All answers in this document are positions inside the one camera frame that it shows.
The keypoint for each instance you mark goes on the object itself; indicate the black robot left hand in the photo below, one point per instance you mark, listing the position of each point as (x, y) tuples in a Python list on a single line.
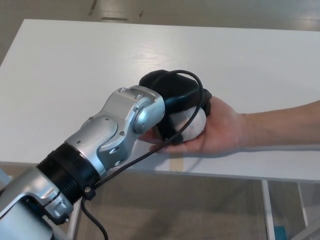
[(175, 92)]

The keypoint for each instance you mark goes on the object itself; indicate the person's bare hand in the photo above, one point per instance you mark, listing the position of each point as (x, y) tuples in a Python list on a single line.
[(220, 130)]

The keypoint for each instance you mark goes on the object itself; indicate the white round ball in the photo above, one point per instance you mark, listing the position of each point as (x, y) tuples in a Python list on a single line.
[(195, 127)]

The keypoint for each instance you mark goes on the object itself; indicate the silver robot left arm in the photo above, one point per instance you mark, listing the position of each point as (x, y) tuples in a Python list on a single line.
[(105, 130)]

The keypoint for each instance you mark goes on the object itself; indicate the person's bare forearm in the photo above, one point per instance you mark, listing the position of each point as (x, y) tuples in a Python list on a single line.
[(280, 125)]

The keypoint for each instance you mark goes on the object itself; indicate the long beige tape strip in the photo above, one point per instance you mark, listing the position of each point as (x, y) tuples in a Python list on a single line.
[(177, 165)]

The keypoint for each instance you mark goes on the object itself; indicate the thin white table leg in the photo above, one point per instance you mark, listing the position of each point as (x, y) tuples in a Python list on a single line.
[(302, 202)]

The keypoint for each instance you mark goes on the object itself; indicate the teal floor object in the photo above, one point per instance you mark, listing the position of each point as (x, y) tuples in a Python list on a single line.
[(280, 232)]

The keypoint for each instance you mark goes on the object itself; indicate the grey diagonal metal bar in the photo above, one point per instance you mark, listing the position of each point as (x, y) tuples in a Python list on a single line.
[(310, 230)]

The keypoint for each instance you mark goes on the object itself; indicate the light blue metal stand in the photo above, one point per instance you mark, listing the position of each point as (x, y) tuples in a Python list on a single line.
[(3, 177)]

